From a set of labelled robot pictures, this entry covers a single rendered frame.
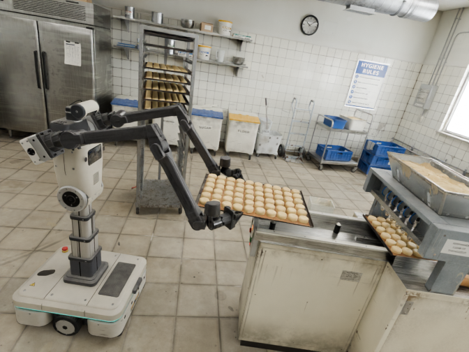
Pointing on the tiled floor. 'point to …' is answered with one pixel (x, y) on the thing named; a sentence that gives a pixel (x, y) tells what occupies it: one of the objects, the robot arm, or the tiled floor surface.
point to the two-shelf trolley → (344, 144)
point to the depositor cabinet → (412, 315)
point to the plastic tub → (320, 204)
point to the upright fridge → (51, 61)
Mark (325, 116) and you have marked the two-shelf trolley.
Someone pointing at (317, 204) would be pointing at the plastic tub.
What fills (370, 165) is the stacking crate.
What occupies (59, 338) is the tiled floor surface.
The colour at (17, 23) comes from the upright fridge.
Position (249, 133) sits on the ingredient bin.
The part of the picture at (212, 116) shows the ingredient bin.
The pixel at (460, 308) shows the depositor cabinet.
